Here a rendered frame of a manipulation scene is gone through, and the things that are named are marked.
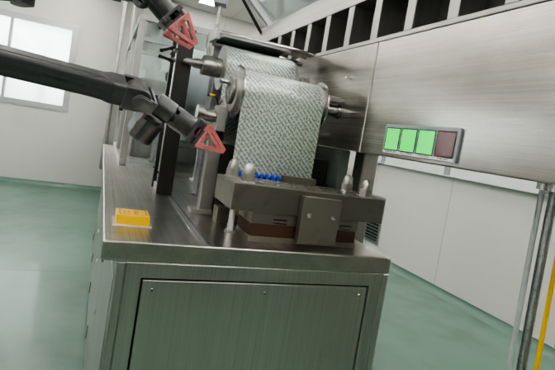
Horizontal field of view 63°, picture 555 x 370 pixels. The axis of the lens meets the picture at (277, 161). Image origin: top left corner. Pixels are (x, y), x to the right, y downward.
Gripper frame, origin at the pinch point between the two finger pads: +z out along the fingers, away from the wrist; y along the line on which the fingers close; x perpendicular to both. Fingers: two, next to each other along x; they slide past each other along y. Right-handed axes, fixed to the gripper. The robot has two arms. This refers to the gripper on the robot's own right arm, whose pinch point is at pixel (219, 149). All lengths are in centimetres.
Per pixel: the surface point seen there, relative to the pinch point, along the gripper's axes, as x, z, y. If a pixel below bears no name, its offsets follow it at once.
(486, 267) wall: 57, 267, -159
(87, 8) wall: 79, -135, -556
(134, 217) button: -23.8, -9.3, 12.7
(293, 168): 7.9, 20.7, -2.0
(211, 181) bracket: -8.1, 5.6, -9.3
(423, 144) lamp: 25, 29, 33
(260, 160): 4.0, 11.4, -1.7
